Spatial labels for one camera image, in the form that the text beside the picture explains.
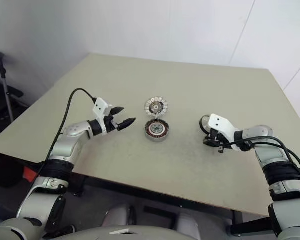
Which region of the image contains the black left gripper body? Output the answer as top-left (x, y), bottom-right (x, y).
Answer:
top-left (104, 113), bottom-right (121, 134)

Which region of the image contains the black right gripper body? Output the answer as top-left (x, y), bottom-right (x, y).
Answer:
top-left (208, 128), bottom-right (228, 154)

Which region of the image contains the silver spoked rotor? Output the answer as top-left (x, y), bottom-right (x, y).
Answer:
top-left (143, 96), bottom-right (170, 121)

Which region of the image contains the round copper-wound motor housing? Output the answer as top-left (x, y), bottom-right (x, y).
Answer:
top-left (143, 119), bottom-right (170, 143)

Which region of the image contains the grey rounded leg shape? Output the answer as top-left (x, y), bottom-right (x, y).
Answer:
top-left (174, 211), bottom-right (201, 240)
top-left (101, 204), bottom-right (137, 229)

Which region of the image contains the red object under table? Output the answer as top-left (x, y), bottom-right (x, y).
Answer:
top-left (23, 166), bottom-right (40, 183)

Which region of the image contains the silver robot torso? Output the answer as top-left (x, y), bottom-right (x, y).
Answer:
top-left (0, 217), bottom-right (201, 240)

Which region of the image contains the black stand with metal pole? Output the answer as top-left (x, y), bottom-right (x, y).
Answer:
top-left (0, 50), bottom-right (28, 127)

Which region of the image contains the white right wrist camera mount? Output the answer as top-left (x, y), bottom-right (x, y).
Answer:
top-left (208, 113), bottom-right (241, 152)

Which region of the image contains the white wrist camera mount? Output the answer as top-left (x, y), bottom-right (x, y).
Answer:
top-left (208, 113), bottom-right (241, 152)
top-left (92, 97), bottom-right (114, 136)

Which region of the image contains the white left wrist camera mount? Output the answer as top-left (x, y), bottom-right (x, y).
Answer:
top-left (92, 97), bottom-right (114, 136)

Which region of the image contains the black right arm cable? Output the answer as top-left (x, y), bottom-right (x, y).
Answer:
top-left (214, 138), bottom-right (300, 177)

